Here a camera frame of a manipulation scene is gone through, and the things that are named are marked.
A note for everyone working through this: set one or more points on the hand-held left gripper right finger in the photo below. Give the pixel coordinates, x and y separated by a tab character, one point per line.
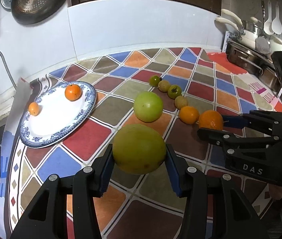
174	176

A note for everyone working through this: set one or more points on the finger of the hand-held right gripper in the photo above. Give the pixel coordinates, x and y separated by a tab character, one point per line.
213	137
234	122

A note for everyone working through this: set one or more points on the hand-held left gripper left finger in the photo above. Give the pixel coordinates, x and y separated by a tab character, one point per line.
106	175

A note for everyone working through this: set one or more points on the large yellow-green guava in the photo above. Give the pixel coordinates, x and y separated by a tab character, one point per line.
138	149

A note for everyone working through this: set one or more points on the small green tangerine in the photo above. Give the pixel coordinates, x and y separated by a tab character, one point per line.
174	92
154	81

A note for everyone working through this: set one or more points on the light green apple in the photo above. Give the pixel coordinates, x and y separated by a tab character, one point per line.
148	107

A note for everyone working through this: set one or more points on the blue and white plate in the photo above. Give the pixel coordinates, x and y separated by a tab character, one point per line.
56	119

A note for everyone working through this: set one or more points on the person's right hand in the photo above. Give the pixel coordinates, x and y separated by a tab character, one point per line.
276	191

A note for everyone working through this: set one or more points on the steel tray rack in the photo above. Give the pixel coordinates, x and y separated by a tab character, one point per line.
250	59

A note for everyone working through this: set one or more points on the steel spatula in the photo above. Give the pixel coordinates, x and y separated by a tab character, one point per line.
263	45

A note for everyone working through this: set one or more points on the orange tangerine with stem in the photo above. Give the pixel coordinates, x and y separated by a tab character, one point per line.
73	92

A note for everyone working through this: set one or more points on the colourful diamond pattern mat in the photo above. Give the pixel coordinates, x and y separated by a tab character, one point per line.
121	84

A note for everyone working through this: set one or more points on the small orange kumquat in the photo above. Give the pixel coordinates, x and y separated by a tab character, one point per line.
34	108

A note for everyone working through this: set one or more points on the white rice spoon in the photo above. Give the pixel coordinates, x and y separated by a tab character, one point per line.
277	25
267	26

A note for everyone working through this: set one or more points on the white ladles and pots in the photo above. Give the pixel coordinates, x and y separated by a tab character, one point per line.
232	15

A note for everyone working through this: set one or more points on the black frying pan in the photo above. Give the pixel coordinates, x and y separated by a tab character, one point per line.
38	2

